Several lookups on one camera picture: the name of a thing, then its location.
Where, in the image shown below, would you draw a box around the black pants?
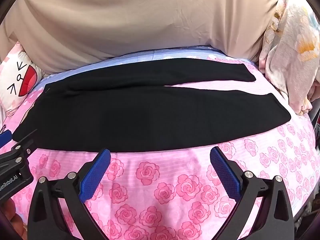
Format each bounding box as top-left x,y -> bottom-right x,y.
12,58 -> 292,153

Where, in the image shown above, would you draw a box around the pink rose bedsheet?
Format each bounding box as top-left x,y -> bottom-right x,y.
0,44 -> 320,240

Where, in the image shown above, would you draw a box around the pale floral blanket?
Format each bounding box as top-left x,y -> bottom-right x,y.
259,0 -> 320,115

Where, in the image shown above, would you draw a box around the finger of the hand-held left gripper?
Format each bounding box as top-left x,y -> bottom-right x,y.
0,129 -> 38,174
0,129 -> 13,144

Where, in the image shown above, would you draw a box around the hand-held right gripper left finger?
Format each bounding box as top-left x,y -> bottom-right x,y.
27,149 -> 111,240

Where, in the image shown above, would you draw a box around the person's left hand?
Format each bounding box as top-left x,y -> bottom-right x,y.
0,196 -> 27,240

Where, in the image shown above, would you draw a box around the cartoon face pillow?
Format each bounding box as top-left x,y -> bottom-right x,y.
0,41 -> 45,113

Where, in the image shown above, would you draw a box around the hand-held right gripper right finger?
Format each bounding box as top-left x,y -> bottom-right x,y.
210,147 -> 294,240

